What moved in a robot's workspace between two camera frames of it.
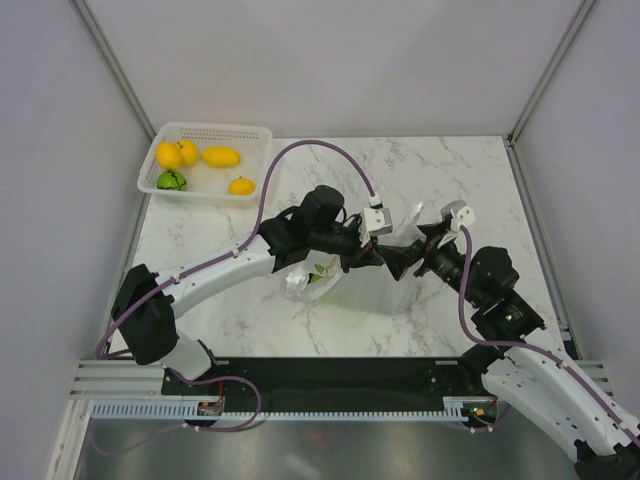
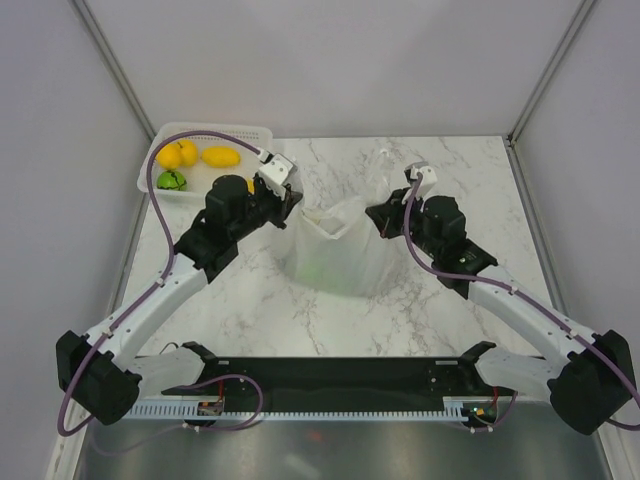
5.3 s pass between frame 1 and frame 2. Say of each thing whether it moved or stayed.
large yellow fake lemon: stayed
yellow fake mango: stayed
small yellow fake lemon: stayed
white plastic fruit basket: stayed
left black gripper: moved
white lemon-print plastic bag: moved
